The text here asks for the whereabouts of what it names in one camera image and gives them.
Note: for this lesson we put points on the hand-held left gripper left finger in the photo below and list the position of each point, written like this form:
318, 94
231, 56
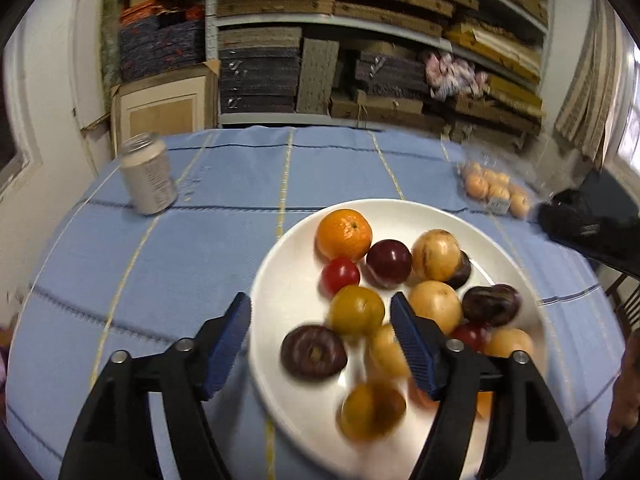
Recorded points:
227, 345

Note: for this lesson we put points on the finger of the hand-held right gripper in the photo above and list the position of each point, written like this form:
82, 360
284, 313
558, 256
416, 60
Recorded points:
585, 232

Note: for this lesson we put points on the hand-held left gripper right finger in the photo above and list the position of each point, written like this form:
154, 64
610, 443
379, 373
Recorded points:
412, 345

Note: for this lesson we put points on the pale yellow round fruit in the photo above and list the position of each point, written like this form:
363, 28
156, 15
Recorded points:
440, 305
510, 342
385, 355

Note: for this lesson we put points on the yellow tomato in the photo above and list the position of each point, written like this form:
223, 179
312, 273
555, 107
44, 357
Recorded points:
356, 310

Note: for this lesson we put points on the smooth orange round fruit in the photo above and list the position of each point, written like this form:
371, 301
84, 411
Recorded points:
372, 410

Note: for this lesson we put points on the dark red plum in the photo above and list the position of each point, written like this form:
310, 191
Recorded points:
389, 262

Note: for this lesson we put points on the white round plate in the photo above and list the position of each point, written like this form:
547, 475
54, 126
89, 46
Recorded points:
295, 280

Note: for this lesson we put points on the pale striped round fruit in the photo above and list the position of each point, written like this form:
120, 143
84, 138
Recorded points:
435, 254

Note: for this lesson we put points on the person's right hand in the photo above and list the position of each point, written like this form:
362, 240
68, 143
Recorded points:
627, 395

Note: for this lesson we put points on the blue grey chair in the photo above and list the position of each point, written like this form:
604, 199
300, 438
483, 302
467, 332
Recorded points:
612, 195

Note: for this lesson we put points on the brown wooden chair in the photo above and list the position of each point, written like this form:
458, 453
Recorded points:
625, 305

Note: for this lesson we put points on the blue checked tablecloth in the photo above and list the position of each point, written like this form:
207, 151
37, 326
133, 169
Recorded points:
175, 260

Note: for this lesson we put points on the clear plastic clamshell box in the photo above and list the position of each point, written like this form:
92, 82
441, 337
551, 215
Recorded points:
505, 165

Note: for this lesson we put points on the bright window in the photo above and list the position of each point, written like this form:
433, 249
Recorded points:
627, 125

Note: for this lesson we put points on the group of small tangerines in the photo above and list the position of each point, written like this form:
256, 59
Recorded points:
477, 185

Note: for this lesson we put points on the beige checked curtain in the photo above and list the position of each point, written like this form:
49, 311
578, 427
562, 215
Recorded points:
585, 95

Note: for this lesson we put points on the silver drink can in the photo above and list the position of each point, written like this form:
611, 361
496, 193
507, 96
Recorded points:
150, 177

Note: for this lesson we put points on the stack of yellow flat boxes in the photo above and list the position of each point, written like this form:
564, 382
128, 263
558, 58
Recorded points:
495, 50

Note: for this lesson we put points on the pink plastic bag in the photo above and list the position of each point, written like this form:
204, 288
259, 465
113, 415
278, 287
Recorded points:
450, 75

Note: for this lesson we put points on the flat cardboard carton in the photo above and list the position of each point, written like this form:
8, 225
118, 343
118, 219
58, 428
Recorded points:
160, 110

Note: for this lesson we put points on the stack of dark purple boxes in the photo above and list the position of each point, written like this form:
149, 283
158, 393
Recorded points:
385, 90

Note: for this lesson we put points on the stack of dark grey boxes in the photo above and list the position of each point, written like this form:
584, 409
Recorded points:
260, 75

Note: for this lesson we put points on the white framed dark window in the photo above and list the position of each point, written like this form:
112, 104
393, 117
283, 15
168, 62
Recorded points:
22, 165

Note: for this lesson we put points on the upright tan woven box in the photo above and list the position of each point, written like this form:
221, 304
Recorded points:
317, 77

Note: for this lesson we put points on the white leaning board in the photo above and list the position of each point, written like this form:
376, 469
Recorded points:
87, 85

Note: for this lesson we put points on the stack of brown flat boxes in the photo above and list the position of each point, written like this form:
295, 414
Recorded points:
390, 2

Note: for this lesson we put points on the stack of blue patterned boxes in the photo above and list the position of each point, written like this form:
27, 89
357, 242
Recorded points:
160, 45

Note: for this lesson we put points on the green marbled board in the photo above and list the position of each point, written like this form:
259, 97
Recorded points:
111, 40

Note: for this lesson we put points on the white metal shelving unit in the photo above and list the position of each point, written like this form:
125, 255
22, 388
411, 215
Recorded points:
212, 0

